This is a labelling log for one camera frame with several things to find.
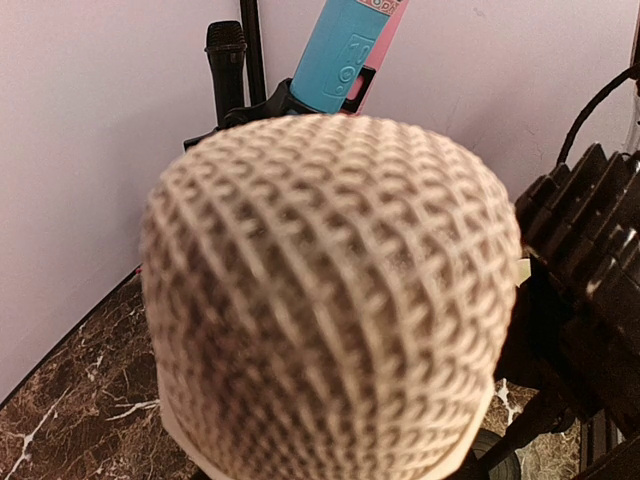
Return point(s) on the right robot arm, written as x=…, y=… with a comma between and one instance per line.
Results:
x=574, y=335

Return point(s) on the black right corner post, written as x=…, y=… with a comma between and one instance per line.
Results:
x=249, y=11

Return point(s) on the black stand of blue microphone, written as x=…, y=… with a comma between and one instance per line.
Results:
x=282, y=102

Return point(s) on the pink microphone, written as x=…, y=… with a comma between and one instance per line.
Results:
x=372, y=60

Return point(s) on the beige microphone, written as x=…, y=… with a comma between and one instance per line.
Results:
x=327, y=298

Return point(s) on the tall black microphone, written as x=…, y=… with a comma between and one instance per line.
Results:
x=225, y=49

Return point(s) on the blue microphone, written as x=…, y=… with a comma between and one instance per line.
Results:
x=332, y=74

